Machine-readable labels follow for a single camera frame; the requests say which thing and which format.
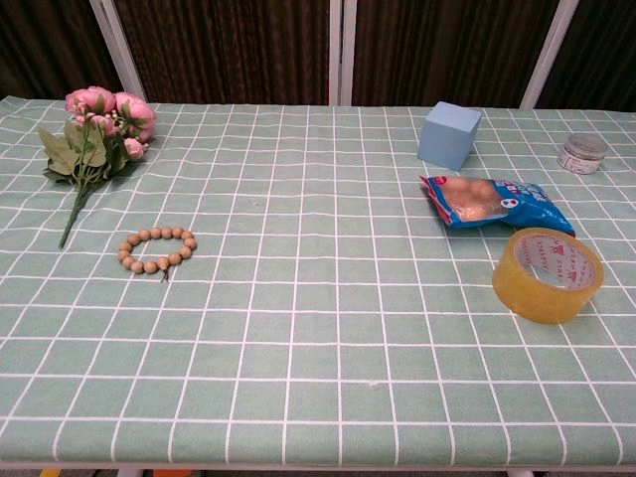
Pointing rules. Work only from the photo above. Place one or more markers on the blue snack bag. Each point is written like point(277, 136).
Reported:
point(477, 201)

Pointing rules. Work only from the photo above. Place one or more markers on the yellowish clear tape roll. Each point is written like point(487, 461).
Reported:
point(517, 293)

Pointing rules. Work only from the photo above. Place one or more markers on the white partition frame post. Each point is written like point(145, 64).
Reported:
point(116, 49)
point(549, 54)
point(342, 49)

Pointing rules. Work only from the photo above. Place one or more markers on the small clear round jar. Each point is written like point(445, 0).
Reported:
point(584, 154)

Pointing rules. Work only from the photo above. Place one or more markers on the pink artificial flower bouquet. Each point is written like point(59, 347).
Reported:
point(134, 111)

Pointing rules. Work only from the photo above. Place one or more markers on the dark ribbed partition panel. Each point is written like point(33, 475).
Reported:
point(45, 45)
point(447, 49)
point(601, 54)
point(223, 49)

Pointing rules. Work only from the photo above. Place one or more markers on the green checkered tablecloth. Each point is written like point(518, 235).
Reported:
point(318, 348)

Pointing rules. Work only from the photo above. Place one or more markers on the light blue cube box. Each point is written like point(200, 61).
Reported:
point(447, 136)

